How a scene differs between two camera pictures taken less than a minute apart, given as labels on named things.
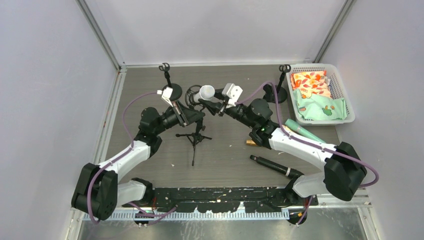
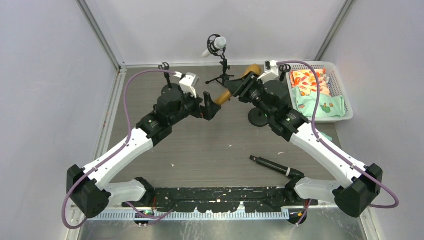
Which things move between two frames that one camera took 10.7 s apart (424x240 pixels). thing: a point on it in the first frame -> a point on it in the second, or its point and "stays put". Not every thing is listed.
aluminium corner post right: (348, 5) stays put
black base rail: (224, 200) stays put
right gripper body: (222, 107) -> (245, 88)
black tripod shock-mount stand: (194, 138) -> (221, 53)
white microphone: (206, 92) -> (219, 43)
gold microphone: (250, 142) -> (227, 95)
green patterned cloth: (318, 107) stays put
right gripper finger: (214, 107) -> (237, 86)
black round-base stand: (177, 91) stays put
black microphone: (291, 173) stays put
